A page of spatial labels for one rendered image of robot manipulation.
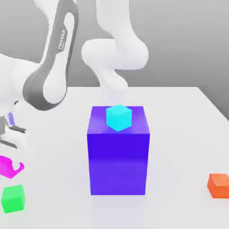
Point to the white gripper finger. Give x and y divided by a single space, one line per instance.
15 164

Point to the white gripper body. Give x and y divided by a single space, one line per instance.
10 149

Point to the small magenta cube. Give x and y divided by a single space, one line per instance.
6 168

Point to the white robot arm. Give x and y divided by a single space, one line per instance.
125 53

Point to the small green cube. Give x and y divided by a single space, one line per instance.
12 199

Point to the small cyan cube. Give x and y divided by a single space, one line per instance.
118 119

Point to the small orange cube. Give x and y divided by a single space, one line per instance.
219 187

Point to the large purple box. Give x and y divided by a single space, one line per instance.
118 161

